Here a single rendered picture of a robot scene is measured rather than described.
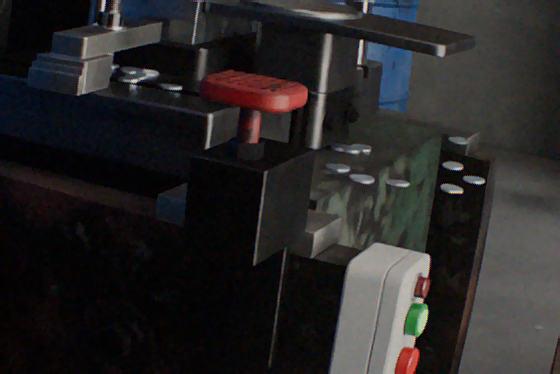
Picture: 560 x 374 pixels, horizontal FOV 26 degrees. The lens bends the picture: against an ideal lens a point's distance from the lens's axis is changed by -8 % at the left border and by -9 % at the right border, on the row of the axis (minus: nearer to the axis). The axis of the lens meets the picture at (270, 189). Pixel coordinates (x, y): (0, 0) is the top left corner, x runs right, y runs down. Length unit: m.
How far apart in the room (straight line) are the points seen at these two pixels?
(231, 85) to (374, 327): 0.22
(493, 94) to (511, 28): 0.27
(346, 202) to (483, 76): 3.50
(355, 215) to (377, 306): 0.21
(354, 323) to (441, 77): 3.71
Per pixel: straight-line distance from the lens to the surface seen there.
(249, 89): 0.90
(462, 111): 4.68
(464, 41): 1.23
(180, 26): 1.24
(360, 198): 1.19
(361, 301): 0.99
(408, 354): 1.03
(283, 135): 1.23
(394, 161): 1.27
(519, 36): 4.59
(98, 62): 1.12
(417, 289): 1.01
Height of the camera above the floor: 0.93
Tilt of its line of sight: 15 degrees down
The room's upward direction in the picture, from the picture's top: 7 degrees clockwise
